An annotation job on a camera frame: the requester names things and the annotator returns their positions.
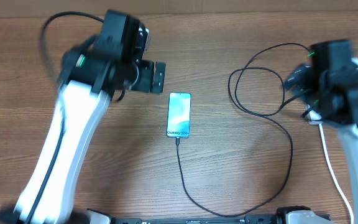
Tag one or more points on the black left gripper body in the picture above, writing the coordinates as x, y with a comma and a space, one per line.
145, 78

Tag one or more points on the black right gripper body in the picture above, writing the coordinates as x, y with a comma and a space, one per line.
316, 91

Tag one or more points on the Galaxy S24 smartphone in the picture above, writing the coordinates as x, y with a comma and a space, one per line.
178, 119

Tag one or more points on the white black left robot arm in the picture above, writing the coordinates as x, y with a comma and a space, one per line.
91, 73

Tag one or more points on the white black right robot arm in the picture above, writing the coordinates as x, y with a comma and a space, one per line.
333, 54

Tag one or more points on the white power strip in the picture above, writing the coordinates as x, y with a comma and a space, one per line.
312, 117

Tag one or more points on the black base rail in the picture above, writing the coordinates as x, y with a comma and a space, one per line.
302, 215

